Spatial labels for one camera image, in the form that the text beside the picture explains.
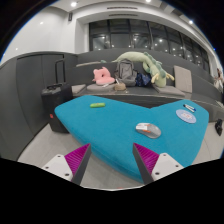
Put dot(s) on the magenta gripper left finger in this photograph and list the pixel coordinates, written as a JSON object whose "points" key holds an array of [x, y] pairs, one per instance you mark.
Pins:
{"points": [[72, 166]]}

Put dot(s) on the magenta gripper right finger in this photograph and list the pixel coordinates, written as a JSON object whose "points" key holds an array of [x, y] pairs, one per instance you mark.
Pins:
{"points": [[154, 166]]}

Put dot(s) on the grey computer mouse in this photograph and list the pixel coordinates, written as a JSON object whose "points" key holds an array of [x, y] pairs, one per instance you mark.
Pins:
{"points": [[148, 129]]}

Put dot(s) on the round blue mouse pad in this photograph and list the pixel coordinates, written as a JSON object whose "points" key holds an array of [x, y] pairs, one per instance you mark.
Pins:
{"points": [[186, 116]]}

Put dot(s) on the teal upholstered ottoman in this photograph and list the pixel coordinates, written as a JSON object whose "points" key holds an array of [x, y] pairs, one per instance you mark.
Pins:
{"points": [[111, 130]]}

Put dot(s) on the green marker pen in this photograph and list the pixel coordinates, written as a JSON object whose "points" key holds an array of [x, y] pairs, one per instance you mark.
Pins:
{"points": [[97, 105]]}

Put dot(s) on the black rolling suitcase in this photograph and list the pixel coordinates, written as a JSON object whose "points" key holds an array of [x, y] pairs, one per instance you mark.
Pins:
{"points": [[52, 96]]}

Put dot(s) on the black object on floor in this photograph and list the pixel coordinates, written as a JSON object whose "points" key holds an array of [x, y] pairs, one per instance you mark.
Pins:
{"points": [[218, 127]]}

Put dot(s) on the small tan pouch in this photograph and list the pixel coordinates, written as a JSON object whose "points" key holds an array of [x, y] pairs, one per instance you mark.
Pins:
{"points": [[119, 86]]}

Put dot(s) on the dark blue bag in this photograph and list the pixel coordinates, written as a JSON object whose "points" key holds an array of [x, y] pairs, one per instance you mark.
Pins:
{"points": [[143, 79]]}

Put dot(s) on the green dragon plush toy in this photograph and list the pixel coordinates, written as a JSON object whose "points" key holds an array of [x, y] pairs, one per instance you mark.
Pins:
{"points": [[159, 76]]}

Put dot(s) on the grey tiered bench seating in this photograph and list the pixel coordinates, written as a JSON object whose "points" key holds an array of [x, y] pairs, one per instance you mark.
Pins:
{"points": [[79, 70]]}

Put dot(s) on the grey square back cushion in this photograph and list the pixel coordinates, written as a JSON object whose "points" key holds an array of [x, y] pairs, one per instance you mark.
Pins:
{"points": [[183, 79]]}

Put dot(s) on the pink plush cushion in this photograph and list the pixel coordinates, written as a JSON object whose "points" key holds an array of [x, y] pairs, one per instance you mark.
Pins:
{"points": [[102, 76]]}

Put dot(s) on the grey backpack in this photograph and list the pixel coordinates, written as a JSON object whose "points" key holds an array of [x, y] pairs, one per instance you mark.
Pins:
{"points": [[125, 73]]}

